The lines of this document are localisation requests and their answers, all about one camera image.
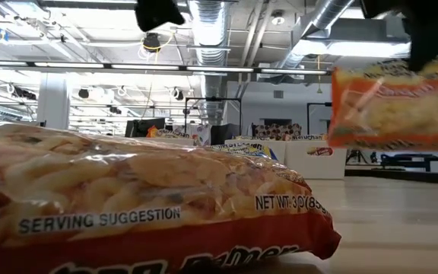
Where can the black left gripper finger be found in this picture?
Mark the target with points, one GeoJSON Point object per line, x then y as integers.
{"type": "Point", "coordinates": [158, 13]}

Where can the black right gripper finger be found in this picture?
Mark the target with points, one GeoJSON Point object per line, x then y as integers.
{"type": "Point", "coordinates": [426, 47]}

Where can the black background robot arm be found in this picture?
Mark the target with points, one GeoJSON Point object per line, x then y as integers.
{"type": "Point", "coordinates": [363, 157]}

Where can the fluorescent ceiling light panel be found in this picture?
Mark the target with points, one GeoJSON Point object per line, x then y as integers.
{"type": "Point", "coordinates": [356, 48]}

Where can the long LED light bar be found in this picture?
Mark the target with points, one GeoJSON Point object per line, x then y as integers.
{"type": "Point", "coordinates": [219, 69]}

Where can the black ceiling spotlight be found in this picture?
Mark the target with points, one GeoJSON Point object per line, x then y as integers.
{"type": "Point", "coordinates": [178, 95]}
{"type": "Point", "coordinates": [84, 93]}

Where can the black workbench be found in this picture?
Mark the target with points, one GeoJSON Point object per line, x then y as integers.
{"type": "Point", "coordinates": [413, 157]}

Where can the black monitor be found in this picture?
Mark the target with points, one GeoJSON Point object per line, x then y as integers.
{"type": "Point", "coordinates": [143, 127]}

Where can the round ceiling fixture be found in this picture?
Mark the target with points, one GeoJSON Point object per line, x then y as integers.
{"type": "Point", "coordinates": [278, 19]}

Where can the white colourful printed banner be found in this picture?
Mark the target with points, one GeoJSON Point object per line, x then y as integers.
{"type": "Point", "coordinates": [202, 133]}

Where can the white pillar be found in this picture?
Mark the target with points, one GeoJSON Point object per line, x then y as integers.
{"type": "Point", "coordinates": [53, 102]}

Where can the dark polka dot panel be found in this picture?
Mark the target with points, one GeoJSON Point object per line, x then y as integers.
{"type": "Point", "coordinates": [276, 129]}

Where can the black overhead camera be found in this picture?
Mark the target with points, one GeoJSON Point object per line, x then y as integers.
{"type": "Point", "coordinates": [151, 41]}

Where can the silver ribbed air duct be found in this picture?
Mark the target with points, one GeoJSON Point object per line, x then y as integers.
{"type": "Point", "coordinates": [209, 38]}

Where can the black metal frame rig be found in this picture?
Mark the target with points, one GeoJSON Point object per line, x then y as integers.
{"type": "Point", "coordinates": [213, 99]}
{"type": "Point", "coordinates": [318, 104]}

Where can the silver spiral air duct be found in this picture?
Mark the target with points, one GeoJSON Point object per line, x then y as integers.
{"type": "Point", "coordinates": [329, 11]}

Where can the black aluminium table frame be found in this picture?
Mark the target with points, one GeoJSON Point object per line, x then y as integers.
{"type": "Point", "coordinates": [394, 174]}

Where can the grey wall vent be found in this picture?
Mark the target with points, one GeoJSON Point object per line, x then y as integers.
{"type": "Point", "coordinates": [278, 94]}

